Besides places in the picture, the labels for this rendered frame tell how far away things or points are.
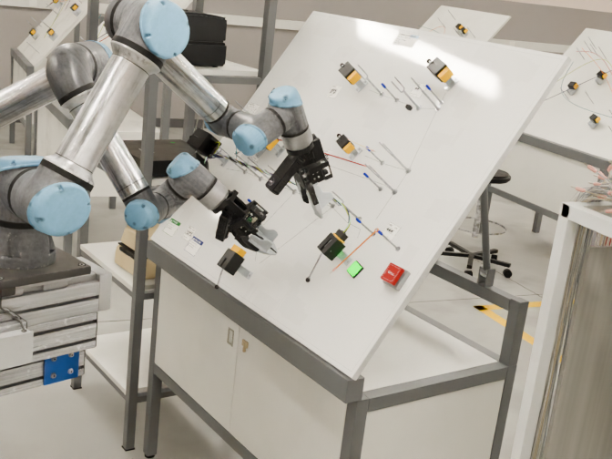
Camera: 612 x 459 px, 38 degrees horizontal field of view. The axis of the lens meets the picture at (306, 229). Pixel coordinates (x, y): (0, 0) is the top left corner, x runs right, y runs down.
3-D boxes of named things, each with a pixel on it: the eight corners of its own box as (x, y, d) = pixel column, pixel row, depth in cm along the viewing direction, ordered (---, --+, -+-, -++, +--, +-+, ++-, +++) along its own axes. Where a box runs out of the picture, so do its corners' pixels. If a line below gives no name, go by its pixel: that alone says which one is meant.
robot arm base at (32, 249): (4, 273, 187) (5, 229, 184) (-29, 252, 197) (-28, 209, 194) (68, 263, 197) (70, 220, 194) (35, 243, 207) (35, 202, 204)
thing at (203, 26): (151, 66, 310) (155, 8, 305) (122, 56, 328) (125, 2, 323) (226, 68, 328) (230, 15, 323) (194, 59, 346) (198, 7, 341)
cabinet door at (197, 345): (228, 432, 285) (239, 317, 274) (153, 362, 328) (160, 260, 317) (233, 431, 287) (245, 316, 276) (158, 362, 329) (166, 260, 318)
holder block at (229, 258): (226, 296, 273) (204, 280, 267) (249, 263, 274) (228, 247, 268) (233, 300, 270) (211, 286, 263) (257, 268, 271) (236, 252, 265)
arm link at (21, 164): (35, 205, 202) (37, 147, 199) (62, 221, 193) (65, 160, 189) (-17, 209, 195) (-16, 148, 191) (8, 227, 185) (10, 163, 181)
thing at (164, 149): (140, 178, 319) (142, 160, 317) (102, 156, 346) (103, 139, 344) (221, 176, 338) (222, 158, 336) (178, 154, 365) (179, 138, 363)
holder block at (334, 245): (325, 253, 248) (316, 246, 245) (339, 239, 247) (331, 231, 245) (331, 261, 244) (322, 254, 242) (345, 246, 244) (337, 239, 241)
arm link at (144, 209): (56, 35, 205) (165, 220, 211) (78, 34, 216) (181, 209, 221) (19, 61, 209) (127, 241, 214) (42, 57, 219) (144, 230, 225)
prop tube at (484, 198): (486, 280, 267) (483, 186, 254) (480, 277, 269) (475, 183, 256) (494, 276, 268) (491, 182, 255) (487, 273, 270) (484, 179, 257)
